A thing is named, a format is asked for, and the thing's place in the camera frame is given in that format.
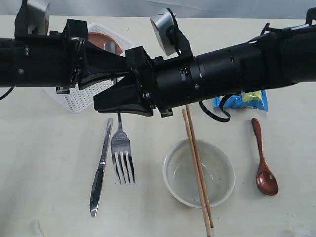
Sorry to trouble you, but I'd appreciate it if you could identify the light wooden chopstick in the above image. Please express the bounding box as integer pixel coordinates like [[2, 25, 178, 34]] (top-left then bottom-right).
[[182, 109, 211, 237]]

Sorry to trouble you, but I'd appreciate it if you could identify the dark red wooden spoon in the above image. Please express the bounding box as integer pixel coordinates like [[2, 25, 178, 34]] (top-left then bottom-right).
[[251, 118, 278, 196]]

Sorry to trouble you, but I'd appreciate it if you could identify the white perforated plastic basket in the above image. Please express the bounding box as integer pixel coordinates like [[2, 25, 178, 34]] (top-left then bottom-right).
[[44, 23, 133, 114]]

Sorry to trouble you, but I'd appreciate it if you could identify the brown round plate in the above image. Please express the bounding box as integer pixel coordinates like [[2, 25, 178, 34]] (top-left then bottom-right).
[[88, 32, 123, 55]]

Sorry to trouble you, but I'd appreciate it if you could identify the silver table knife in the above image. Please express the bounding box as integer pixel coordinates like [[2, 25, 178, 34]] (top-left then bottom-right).
[[89, 118, 113, 217]]

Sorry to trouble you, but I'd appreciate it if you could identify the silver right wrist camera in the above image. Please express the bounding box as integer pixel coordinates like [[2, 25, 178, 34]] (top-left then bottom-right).
[[150, 7, 194, 57]]

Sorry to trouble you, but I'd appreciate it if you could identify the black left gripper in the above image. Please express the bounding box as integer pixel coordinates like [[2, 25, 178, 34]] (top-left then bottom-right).
[[48, 19, 128, 94]]

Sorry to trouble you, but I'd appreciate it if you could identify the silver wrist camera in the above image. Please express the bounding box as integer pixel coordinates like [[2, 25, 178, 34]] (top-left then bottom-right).
[[14, 0, 50, 39], [150, 7, 194, 57]]

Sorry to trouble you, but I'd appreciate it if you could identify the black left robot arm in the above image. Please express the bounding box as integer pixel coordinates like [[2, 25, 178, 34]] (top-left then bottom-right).
[[0, 19, 130, 93]]

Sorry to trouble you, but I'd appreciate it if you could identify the blue chips bag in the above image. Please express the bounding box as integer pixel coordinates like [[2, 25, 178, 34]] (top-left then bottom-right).
[[224, 90, 268, 111]]

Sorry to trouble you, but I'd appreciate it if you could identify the white ceramic bowl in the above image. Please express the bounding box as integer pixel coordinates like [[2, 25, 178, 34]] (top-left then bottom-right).
[[162, 139, 236, 208]]

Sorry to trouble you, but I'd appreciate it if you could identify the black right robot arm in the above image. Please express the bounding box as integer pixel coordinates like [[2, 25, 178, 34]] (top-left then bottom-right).
[[94, 8, 316, 117]]

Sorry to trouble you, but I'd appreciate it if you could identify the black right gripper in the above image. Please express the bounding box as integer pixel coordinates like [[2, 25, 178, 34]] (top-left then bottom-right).
[[93, 46, 173, 118]]

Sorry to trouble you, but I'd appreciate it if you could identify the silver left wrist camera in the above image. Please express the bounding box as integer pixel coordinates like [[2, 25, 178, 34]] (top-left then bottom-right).
[[14, 0, 50, 39]]

